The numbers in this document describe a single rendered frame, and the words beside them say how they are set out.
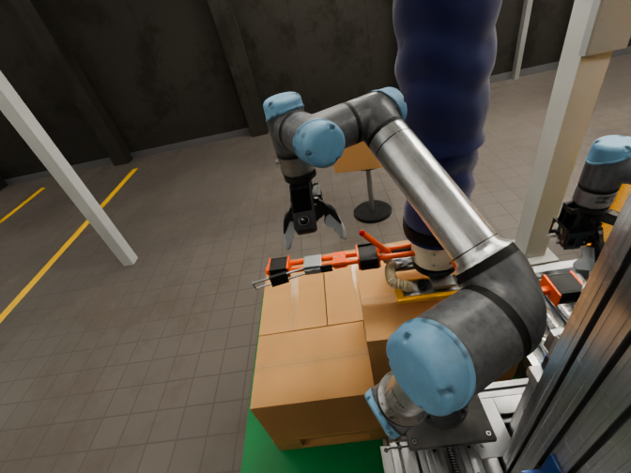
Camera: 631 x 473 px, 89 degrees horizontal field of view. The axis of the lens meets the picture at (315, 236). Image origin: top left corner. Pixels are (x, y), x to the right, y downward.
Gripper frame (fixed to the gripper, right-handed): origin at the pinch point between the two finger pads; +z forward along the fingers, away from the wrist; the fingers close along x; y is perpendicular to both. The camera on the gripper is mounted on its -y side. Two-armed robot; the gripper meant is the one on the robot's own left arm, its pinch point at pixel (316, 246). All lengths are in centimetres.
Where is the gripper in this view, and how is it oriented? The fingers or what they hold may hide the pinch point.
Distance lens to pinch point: 79.2
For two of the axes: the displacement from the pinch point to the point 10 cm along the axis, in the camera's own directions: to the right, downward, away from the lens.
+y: -0.4, -6.2, 7.9
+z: 1.9, 7.7, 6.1
